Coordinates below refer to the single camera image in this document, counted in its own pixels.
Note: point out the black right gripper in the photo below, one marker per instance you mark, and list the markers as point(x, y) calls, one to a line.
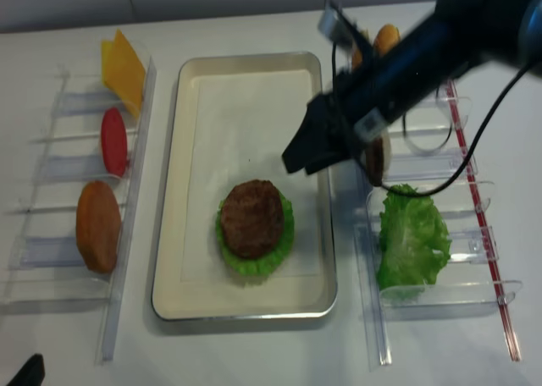
point(328, 138)

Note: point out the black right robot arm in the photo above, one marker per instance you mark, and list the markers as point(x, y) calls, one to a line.
point(458, 36)

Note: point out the red tomato slice in rack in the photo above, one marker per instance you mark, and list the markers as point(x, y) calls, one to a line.
point(113, 140)

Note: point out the front yellow cheese slice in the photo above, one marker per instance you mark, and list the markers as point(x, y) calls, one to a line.
point(125, 74)

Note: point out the white metal tray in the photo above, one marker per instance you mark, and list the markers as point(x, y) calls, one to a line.
point(233, 297)

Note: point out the brown meat patty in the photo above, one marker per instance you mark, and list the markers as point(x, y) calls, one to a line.
point(374, 162)
point(252, 219)

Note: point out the yellow cheese slice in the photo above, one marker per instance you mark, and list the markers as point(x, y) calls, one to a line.
point(125, 74)
point(106, 47)

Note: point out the clear acrylic rack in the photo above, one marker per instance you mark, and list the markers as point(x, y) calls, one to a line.
point(50, 149)
point(429, 152)

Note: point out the brown bun in left rack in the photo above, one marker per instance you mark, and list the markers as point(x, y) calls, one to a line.
point(98, 224)

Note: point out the green lettuce leaf on tray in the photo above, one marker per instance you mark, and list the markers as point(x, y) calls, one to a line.
point(265, 265)

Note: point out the left clear acrylic rack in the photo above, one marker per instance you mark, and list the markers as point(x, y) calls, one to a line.
point(50, 149)

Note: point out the green lettuce leaf in rack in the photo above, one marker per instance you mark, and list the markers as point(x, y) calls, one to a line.
point(414, 240)

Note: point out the right clear acrylic rack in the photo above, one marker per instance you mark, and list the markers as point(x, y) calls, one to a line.
point(429, 152)

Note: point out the right bun half right rack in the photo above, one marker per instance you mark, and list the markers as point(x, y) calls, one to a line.
point(387, 37)

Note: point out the black object bottom left corner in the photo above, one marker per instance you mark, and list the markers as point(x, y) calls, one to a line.
point(32, 373)

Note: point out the rear yellow cheese slice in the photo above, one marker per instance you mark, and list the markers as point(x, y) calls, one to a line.
point(106, 47)

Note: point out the white paper tray liner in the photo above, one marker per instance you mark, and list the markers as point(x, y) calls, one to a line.
point(244, 122)

